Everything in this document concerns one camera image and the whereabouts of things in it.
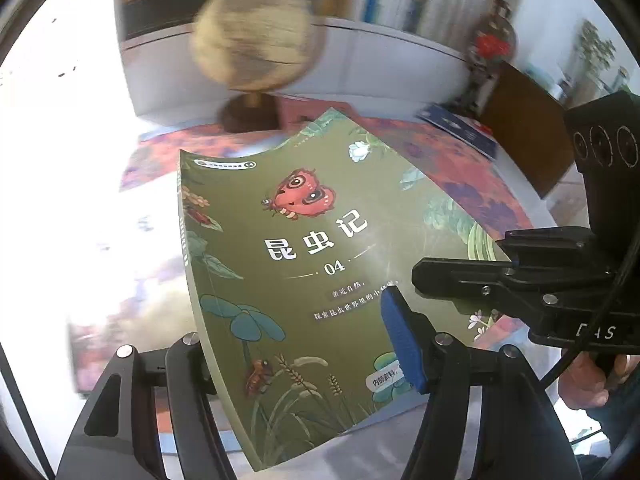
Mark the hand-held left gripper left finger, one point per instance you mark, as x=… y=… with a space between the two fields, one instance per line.
x=187 y=360

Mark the round flower fan on stand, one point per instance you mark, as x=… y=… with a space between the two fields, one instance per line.
x=492 y=45

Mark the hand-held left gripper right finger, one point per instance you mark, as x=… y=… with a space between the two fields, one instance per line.
x=400 y=340

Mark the olive green moth book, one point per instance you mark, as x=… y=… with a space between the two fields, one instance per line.
x=300 y=260

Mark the navy blue eagle book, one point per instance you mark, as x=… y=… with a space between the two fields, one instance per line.
x=460 y=130

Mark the orange floral quilted mat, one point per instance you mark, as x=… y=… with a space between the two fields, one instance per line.
x=450 y=180

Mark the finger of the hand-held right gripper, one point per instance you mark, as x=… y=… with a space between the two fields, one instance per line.
x=545 y=245
x=450 y=275

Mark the antique beige globe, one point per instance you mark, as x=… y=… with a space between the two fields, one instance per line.
x=250 y=35

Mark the white bookshelf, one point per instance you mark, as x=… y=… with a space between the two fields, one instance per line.
x=375 y=70

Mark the person's right forearm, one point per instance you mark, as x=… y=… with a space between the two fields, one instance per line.
x=615 y=430

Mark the person's right hand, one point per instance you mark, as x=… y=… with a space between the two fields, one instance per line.
x=580 y=385

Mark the brown wooden cabinet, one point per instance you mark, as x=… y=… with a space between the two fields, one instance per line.
x=530 y=125

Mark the beige vase with green plant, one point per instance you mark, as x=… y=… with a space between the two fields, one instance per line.
x=595 y=50

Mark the shelf row of pale books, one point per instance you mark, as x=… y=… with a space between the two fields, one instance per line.
x=430 y=0

